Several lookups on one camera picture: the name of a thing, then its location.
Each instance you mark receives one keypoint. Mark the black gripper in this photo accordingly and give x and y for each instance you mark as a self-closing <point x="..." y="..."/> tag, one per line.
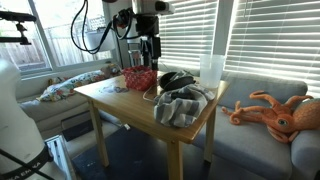
<point x="155" y="46"/>

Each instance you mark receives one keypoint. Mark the red patterned basket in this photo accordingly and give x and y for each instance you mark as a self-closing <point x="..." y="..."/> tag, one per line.
<point x="140" y="79"/>

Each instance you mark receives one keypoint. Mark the black headphones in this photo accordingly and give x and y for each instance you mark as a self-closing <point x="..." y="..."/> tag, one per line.
<point x="176" y="81"/>

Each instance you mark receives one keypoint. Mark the beige toy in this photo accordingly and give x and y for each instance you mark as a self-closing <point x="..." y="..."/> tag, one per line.
<point x="112" y="70"/>

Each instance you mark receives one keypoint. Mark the white window blind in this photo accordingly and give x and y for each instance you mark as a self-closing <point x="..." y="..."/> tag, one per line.
<point x="186" y="33"/>
<point x="276" y="36"/>

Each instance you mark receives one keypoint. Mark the snack packet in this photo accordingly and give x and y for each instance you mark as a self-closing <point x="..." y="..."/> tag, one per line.
<point x="115" y="89"/>

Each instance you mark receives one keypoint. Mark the wooden table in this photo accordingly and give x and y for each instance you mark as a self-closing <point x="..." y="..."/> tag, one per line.
<point x="133" y="106"/>

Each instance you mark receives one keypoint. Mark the grey white striped cloth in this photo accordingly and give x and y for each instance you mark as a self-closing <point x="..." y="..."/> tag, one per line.
<point x="181" y="106"/>

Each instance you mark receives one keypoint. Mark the translucent plastic container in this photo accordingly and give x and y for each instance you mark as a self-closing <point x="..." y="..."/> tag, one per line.
<point x="211" y="71"/>

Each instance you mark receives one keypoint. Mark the white hanging planter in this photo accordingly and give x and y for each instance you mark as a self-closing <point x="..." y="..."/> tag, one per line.
<point x="100" y="40"/>

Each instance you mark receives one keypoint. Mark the small white floor object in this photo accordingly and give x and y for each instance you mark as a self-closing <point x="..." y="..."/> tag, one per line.
<point x="127" y="127"/>

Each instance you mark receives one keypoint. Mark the floral pillow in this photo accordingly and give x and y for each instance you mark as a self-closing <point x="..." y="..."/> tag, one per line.
<point x="70" y="86"/>

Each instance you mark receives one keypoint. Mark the dark blue rug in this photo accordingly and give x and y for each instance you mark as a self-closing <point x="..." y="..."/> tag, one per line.
<point x="133" y="156"/>

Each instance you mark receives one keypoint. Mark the dark storage box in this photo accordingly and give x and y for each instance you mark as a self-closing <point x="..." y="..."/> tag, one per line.
<point x="78" y="128"/>

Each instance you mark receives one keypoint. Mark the white framed window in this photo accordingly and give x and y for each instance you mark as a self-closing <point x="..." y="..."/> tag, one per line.
<point x="46" y="36"/>

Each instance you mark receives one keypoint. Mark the grey cushioned bench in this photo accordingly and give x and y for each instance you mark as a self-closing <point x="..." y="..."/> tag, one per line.
<point x="50" y="111"/>

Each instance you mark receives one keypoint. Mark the grey sofa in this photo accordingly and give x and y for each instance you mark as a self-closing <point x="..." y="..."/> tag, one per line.
<point x="253" y="143"/>

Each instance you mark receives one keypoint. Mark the orange octopus plush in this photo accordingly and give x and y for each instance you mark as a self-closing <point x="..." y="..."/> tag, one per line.
<point x="283" y="118"/>

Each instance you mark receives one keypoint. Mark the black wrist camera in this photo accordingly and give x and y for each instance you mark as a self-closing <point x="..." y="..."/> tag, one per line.
<point x="125" y="17"/>

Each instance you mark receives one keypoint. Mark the metal robot stand frame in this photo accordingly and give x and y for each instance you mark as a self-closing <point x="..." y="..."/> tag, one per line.
<point x="60" y="156"/>

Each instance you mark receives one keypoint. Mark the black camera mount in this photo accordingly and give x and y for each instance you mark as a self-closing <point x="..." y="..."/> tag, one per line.
<point x="16" y="16"/>

